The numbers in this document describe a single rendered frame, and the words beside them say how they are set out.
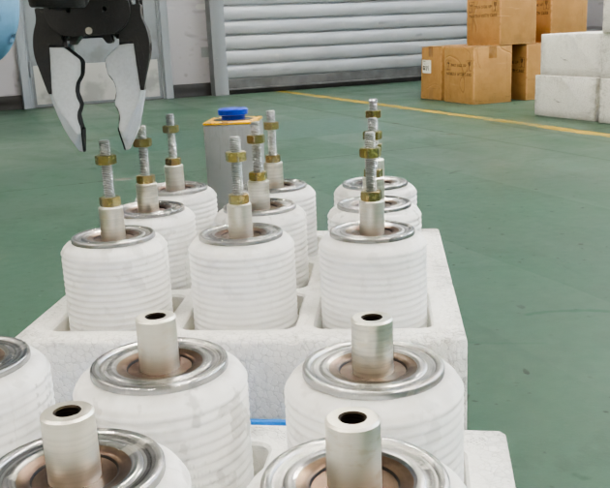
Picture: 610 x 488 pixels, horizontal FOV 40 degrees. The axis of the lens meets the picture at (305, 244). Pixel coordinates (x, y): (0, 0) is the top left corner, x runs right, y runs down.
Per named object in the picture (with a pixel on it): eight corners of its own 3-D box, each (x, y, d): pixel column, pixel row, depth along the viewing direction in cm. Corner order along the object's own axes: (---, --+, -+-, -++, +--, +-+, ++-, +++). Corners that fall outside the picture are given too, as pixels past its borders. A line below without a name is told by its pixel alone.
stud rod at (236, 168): (232, 222, 76) (227, 137, 74) (236, 219, 77) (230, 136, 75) (243, 222, 75) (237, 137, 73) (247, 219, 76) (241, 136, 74)
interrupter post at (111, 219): (104, 246, 76) (100, 210, 75) (98, 240, 78) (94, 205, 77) (130, 242, 77) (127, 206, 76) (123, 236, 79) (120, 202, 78)
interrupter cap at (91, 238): (81, 257, 73) (80, 248, 72) (64, 239, 79) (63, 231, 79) (166, 243, 76) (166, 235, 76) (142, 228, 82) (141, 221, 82)
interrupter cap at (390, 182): (353, 196, 94) (353, 189, 93) (334, 184, 101) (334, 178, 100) (417, 190, 95) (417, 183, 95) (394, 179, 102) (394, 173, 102)
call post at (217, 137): (218, 346, 119) (201, 125, 112) (227, 328, 126) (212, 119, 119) (267, 346, 119) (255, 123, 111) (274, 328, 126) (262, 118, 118)
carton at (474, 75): (511, 102, 456) (512, 45, 449) (472, 105, 448) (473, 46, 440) (480, 98, 483) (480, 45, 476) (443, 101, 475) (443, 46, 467)
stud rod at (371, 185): (375, 216, 75) (373, 131, 73) (379, 218, 74) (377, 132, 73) (364, 217, 75) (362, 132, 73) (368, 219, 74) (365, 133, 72)
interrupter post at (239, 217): (224, 241, 76) (221, 205, 75) (232, 235, 78) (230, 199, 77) (249, 242, 75) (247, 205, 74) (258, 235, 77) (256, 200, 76)
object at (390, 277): (407, 392, 85) (405, 217, 81) (443, 435, 76) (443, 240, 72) (315, 406, 83) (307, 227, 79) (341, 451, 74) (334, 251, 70)
